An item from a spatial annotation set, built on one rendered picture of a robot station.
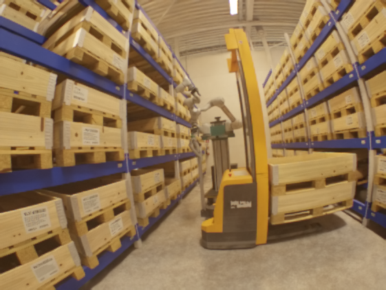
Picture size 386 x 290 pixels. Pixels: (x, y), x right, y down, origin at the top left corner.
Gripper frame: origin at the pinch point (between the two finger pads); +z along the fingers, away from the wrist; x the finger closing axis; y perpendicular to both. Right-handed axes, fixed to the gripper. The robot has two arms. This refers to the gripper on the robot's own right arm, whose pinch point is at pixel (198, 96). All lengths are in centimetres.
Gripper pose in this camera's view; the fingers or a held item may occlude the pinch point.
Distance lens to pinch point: 265.4
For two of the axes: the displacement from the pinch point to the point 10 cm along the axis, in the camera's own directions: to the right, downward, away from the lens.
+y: 5.7, -5.0, 6.5
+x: -5.5, 3.5, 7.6
